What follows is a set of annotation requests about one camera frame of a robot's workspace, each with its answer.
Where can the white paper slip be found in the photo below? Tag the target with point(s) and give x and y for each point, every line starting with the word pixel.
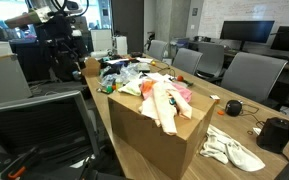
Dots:
pixel 257 130

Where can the white flat box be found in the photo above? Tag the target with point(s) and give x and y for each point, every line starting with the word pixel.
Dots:
pixel 144 66

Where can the gray framed office chair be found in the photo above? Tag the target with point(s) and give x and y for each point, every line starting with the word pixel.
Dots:
pixel 34 126

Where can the dark green small object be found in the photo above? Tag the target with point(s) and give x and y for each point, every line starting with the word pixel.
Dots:
pixel 188 83

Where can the large clear plastic bag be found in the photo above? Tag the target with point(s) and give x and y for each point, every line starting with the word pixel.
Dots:
pixel 129 71

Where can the orange black clamp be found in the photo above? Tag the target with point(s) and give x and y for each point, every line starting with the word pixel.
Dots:
pixel 15 173

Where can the white paper sheet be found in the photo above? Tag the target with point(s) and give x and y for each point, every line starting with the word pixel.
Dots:
pixel 144 60
pixel 117 61

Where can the white paper stack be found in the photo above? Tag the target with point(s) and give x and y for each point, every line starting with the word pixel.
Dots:
pixel 157 76

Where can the black orange small tool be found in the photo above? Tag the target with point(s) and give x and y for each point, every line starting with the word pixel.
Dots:
pixel 113 87

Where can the dark wall plaque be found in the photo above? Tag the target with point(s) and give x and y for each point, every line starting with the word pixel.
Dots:
pixel 195 11

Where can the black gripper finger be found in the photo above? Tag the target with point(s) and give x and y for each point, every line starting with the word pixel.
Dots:
pixel 73 60
pixel 60 63

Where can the small white orange box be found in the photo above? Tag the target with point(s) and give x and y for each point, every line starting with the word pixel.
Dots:
pixel 214 98

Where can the yellow ball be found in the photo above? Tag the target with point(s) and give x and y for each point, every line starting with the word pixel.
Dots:
pixel 153 63

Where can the tan wrist camera mount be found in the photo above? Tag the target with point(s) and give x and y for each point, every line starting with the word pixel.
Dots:
pixel 20 19

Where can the small orange disc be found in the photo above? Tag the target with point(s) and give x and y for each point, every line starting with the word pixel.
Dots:
pixel 220 112

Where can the pink shirt orange print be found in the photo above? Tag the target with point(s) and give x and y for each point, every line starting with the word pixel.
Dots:
pixel 184 92

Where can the black cylindrical appliance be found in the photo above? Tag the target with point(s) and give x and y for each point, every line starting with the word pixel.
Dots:
pixel 274 135

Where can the yellow liquid spray bottle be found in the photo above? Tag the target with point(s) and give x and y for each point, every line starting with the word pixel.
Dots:
pixel 119 83

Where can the black flat device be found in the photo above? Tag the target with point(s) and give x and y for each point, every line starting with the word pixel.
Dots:
pixel 136 54

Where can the black round speaker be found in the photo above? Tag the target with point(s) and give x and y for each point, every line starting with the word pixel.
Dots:
pixel 233 108

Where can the large gray board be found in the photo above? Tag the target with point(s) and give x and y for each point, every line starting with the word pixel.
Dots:
pixel 4 80

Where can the white computer tower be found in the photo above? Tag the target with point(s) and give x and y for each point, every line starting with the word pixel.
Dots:
pixel 120 45

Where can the blue bin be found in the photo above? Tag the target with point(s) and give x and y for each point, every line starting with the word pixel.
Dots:
pixel 182 42

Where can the black bulky object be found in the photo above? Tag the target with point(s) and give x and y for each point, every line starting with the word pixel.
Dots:
pixel 27 60

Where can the green plastic toy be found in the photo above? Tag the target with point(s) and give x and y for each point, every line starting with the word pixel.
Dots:
pixel 109 89

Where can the white cabinet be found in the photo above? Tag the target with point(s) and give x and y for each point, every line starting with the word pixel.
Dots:
pixel 101 40

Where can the peach cloth garment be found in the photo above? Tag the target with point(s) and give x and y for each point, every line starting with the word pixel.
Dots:
pixel 164 110

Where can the large brown cardboard box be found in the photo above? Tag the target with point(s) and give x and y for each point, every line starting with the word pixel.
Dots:
pixel 144 133

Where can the small brown cardboard box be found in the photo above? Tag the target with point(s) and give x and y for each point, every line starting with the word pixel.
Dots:
pixel 91 68

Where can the white crumpled towel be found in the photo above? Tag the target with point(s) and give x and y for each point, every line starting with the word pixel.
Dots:
pixel 230 150

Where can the black cloth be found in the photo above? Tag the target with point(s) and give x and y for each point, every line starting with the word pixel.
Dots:
pixel 112 68

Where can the orange ball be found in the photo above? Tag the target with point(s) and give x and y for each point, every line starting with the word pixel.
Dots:
pixel 180 78

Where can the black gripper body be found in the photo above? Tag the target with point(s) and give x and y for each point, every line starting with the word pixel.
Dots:
pixel 59 31

